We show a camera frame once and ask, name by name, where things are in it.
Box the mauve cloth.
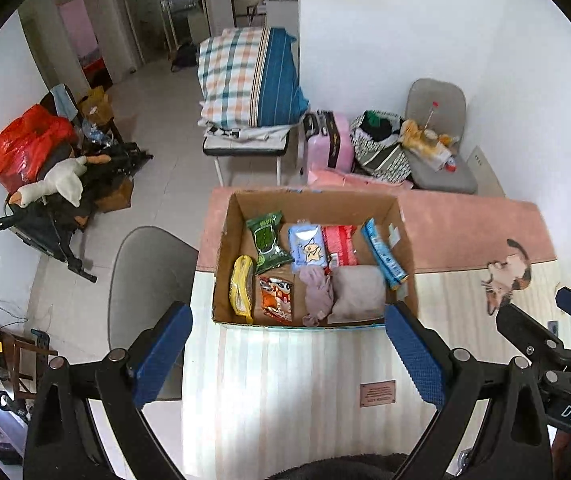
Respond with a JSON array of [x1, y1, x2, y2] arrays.
[[299, 266, 334, 327]]

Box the black white patterned bag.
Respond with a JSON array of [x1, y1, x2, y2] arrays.
[[351, 110, 411, 183]]

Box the small brown label card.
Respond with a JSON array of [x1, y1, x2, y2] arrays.
[[359, 380, 396, 408]]

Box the orange cartoon snack bag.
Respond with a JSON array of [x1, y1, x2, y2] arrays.
[[259, 276, 293, 325]]

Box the plaid folded quilt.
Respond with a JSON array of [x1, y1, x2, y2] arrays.
[[197, 27, 309, 129]]

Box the yellow silver snack bag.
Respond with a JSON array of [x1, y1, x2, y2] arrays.
[[229, 255, 255, 324]]

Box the yellow plastic bag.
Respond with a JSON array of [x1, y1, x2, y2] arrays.
[[400, 119, 457, 171]]

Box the black stroller frame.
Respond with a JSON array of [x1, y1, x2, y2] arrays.
[[0, 142, 154, 283]]

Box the wooden chair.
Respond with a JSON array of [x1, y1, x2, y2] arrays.
[[0, 326, 58, 401]]

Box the white bench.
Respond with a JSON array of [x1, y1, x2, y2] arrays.
[[202, 125, 294, 186]]

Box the grey cushioned chair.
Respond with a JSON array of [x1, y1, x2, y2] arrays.
[[404, 78, 477, 194]]

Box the white goose plush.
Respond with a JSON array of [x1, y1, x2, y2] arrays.
[[8, 155, 112, 208]]

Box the blue stick packet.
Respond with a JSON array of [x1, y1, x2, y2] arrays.
[[361, 218, 408, 290]]

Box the grey round chair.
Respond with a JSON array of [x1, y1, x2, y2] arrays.
[[107, 224, 200, 402]]

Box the blue cartoon tissue pack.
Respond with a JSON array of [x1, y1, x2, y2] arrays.
[[289, 223, 328, 273]]

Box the pink suitcase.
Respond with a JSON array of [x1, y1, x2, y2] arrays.
[[302, 110, 354, 177]]

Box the green snack bag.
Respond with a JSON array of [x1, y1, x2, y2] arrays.
[[245, 211, 294, 275]]

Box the clear plastic bottle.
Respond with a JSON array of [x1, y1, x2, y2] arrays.
[[423, 101, 439, 130]]

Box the open cardboard box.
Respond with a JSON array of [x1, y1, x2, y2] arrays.
[[203, 188, 419, 330]]

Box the brown cardboard box on floor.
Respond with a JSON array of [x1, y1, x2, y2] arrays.
[[95, 176, 133, 214]]

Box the white soft pack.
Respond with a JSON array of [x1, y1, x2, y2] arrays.
[[328, 266, 386, 324]]

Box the red plastic bag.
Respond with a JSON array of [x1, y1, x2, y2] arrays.
[[0, 104, 77, 194]]

